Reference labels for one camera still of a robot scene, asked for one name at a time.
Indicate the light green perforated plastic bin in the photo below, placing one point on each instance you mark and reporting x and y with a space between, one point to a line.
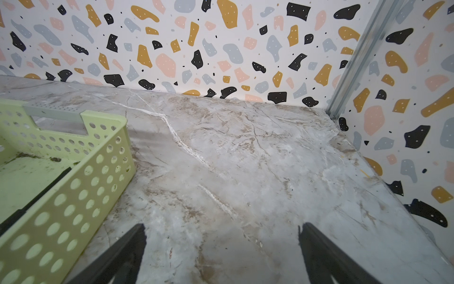
63 186

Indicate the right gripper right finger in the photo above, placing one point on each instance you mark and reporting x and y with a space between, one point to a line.
326 263

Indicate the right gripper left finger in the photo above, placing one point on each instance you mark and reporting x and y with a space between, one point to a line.
120 264

